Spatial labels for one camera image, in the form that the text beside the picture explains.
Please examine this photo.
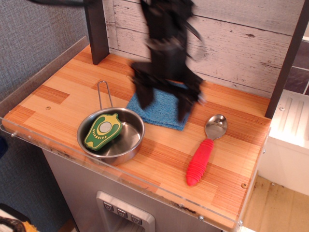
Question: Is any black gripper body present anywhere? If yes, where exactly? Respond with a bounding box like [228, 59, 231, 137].
[131, 43, 205, 102]

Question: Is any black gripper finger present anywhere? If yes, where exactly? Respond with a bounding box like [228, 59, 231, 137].
[135, 83, 154, 109]
[178, 96, 195, 122]

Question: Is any spoon with red handle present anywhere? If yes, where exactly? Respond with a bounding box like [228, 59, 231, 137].
[186, 114, 227, 186]

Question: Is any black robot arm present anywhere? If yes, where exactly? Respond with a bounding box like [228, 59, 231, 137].
[131, 0, 202, 121]

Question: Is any blue folded cloth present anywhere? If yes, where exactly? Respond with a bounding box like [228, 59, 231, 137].
[127, 88, 189, 131]

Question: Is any green yellow toy pepper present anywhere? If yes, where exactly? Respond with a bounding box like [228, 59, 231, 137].
[84, 113, 122, 151]

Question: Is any small steel saucepan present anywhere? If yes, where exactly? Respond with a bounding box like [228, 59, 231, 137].
[76, 80, 146, 166]

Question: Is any clear acrylic edge guard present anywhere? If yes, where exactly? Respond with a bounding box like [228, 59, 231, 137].
[3, 112, 271, 232]

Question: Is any silver dispenser panel with buttons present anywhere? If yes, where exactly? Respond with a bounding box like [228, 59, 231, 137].
[96, 191, 156, 232]

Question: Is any yellow object at corner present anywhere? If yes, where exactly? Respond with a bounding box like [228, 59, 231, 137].
[22, 221, 38, 232]

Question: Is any dark left shelf post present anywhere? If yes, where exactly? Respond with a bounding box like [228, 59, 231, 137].
[83, 0, 110, 65]

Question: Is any dark shelf post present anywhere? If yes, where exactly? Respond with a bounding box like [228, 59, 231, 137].
[265, 0, 309, 119]
[83, 0, 110, 65]

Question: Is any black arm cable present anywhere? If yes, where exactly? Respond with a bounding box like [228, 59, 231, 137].
[28, 0, 206, 61]

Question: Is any dark right shelf post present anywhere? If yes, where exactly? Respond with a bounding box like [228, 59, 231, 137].
[265, 0, 309, 119]

